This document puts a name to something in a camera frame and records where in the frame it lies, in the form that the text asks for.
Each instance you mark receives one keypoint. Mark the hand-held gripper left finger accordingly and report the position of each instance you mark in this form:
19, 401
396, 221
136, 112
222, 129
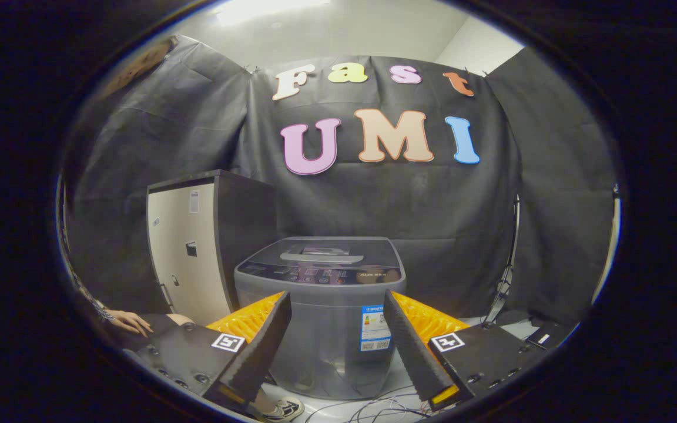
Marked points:
262, 346

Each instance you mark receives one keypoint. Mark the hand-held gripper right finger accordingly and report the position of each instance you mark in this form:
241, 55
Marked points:
412, 352

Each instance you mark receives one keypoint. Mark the grey washing machine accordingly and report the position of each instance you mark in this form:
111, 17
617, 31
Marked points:
327, 329

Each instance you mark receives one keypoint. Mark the dark washing machine lid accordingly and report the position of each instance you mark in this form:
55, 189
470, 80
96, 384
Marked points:
374, 252

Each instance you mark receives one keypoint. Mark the person's shoe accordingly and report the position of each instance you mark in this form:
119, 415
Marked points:
282, 409

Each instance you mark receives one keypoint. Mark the dark cabinet with beige door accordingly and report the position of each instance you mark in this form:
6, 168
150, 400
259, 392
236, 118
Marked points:
185, 276

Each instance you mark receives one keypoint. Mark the metal backdrop stand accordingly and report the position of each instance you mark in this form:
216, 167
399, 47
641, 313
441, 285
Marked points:
509, 276

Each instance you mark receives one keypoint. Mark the black device box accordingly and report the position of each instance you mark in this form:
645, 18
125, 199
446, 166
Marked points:
556, 336

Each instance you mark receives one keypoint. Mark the black backdrop cloth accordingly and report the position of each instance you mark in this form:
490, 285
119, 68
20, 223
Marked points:
432, 205

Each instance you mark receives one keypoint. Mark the person's head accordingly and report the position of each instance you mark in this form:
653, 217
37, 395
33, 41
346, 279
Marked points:
138, 66

